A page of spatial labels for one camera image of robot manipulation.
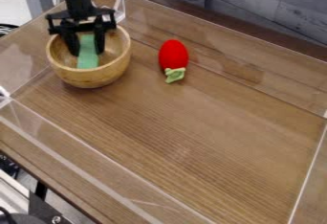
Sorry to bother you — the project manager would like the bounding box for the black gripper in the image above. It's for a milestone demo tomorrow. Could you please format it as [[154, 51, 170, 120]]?
[[44, 8, 116, 56]]

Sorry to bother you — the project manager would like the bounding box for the green foam stick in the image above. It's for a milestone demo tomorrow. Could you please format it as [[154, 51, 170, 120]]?
[[76, 34, 100, 69]]

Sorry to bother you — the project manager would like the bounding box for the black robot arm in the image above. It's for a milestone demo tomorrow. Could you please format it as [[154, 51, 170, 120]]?
[[44, 0, 116, 56]]

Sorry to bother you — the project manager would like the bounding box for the brown wooden bowl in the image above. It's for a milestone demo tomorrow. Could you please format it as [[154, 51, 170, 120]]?
[[45, 26, 132, 89]]

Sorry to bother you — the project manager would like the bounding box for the red toy strawberry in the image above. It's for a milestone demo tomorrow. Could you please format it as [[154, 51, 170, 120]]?
[[159, 39, 190, 83]]

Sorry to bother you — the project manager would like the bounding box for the black metal table leg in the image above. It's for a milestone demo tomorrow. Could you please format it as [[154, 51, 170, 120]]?
[[35, 182, 47, 201]]

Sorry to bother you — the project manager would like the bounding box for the clear acrylic corner bracket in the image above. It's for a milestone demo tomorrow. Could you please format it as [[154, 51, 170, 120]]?
[[114, 0, 127, 23]]

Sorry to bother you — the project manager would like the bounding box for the clear acrylic enclosure wall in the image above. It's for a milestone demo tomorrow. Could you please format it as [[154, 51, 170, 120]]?
[[0, 0, 327, 224]]

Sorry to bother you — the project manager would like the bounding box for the black cable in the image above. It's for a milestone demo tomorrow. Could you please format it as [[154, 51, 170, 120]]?
[[0, 206, 17, 224]]

